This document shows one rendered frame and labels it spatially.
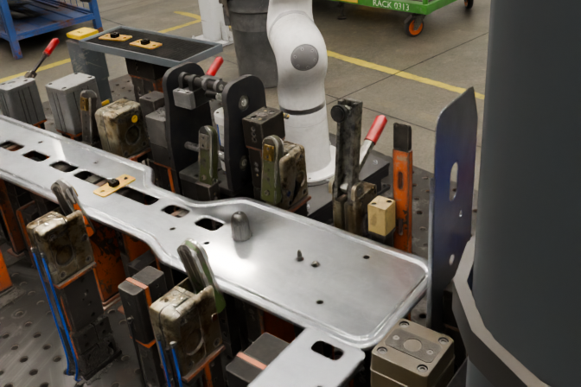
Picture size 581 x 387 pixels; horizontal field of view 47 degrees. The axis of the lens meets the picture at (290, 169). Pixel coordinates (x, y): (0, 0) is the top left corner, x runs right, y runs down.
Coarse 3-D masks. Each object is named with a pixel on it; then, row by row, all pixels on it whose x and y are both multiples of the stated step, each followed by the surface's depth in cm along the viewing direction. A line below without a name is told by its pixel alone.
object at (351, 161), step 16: (336, 112) 107; (352, 112) 108; (336, 128) 111; (352, 128) 109; (336, 144) 112; (352, 144) 110; (336, 160) 113; (352, 160) 111; (336, 176) 114; (352, 176) 112; (336, 192) 115
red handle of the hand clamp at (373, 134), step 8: (376, 120) 118; (384, 120) 118; (376, 128) 118; (368, 136) 117; (376, 136) 117; (368, 144) 117; (360, 152) 117; (368, 152) 117; (360, 160) 116; (360, 168) 116; (344, 184) 114; (344, 192) 115
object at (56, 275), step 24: (48, 216) 118; (72, 216) 118; (48, 240) 115; (72, 240) 119; (48, 264) 117; (72, 264) 120; (96, 264) 124; (72, 288) 122; (96, 288) 126; (72, 312) 123; (96, 312) 128; (72, 336) 126; (96, 336) 129; (72, 360) 131; (96, 360) 130
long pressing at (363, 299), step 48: (48, 144) 155; (48, 192) 135; (144, 192) 132; (144, 240) 118; (288, 240) 113; (336, 240) 112; (240, 288) 104; (288, 288) 102; (336, 288) 101; (384, 288) 100; (336, 336) 93
